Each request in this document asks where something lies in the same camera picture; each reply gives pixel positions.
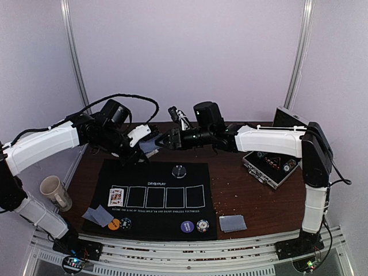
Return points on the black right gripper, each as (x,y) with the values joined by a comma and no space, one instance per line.
(175,139)

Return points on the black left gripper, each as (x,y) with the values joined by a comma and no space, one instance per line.
(130,159)

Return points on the deck of playing cards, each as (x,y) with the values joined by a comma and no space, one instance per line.
(149,147)

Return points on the face-up queen of hearts card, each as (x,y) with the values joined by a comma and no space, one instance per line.
(116,197)

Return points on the purple small blind button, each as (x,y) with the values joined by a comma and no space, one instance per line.
(187,227)

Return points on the dealt playing card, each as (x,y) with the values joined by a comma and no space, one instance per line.
(89,215)
(101,216)

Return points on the poker chip stack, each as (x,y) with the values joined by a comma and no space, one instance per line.
(202,226)

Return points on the black green chip stack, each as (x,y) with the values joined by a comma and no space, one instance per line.
(125,224)

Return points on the orange big blind button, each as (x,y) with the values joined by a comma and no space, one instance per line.
(114,224)

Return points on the single playing card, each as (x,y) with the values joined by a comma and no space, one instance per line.
(232,223)

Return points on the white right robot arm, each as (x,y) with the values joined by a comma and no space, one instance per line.
(307,143)

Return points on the right arm base board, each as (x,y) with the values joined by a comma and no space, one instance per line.
(302,250)

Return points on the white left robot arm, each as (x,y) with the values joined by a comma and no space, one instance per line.
(27,149)

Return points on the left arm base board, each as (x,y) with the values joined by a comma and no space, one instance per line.
(79,252)

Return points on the clear acrylic dealer button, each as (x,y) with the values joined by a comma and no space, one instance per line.
(179,171)

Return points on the black poker mat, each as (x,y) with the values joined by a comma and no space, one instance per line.
(155,201)

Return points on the beige ceramic mug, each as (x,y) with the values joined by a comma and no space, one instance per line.
(53,189)

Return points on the aluminium poker chip case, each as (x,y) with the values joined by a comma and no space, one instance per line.
(270,168)

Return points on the red triangle in case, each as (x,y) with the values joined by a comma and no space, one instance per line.
(274,163)

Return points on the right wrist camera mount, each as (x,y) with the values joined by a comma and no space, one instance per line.
(179,118)

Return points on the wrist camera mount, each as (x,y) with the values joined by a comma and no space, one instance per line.
(142,132)
(179,118)

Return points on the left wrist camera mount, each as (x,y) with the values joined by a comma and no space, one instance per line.
(142,132)

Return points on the aluminium front frame rails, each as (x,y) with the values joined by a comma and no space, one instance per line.
(248,256)

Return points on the aluminium corner post left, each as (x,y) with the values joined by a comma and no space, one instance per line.
(67,20)

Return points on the aluminium corner post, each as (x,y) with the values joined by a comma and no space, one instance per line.
(67,20)
(301,52)

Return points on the aluminium corner post right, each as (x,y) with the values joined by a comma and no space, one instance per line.
(301,52)

